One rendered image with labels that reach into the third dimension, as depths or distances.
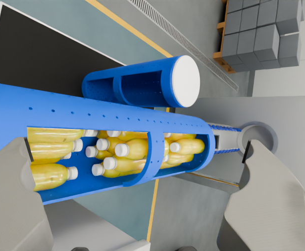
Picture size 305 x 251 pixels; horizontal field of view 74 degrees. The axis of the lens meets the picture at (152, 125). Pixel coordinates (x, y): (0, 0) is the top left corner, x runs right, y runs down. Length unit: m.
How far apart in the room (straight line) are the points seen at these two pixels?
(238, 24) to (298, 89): 2.23
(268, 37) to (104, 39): 2.54
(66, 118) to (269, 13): 3.71
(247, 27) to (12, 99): 3.75
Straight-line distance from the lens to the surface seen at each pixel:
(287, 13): 3.87
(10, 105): 0.45
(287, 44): 4.09
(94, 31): 2.06
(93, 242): 0.89
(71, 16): 1.98
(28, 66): 1.58
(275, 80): 5.64
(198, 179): 1.70
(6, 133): 0.42
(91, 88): 1.74
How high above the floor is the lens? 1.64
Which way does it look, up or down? 41 degrees down
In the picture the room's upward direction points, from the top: 95 degrees clockwise
